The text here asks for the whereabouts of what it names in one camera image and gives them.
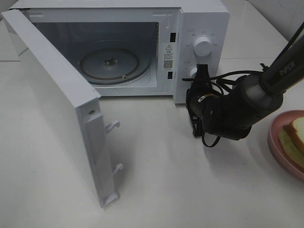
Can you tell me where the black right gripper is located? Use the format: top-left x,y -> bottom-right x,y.
185,64 -> 222,119

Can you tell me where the glass microwave turntable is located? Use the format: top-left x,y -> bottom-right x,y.
79,47 -> 152,86

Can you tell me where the upper white power knob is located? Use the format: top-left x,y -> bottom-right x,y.
193,35 -> 213,57

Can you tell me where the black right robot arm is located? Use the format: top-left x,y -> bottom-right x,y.
186,25 -> 304,147

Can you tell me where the pink round plate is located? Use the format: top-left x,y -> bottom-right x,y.
268,110 -> 304,179

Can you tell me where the sandwich with white bread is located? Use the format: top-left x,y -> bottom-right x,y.
279,117 -> 304,166

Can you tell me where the white microwave oven body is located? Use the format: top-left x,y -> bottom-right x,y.
7,0 -> 230,104

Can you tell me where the white microwave door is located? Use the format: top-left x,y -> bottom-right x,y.
2,9 -> 123,207

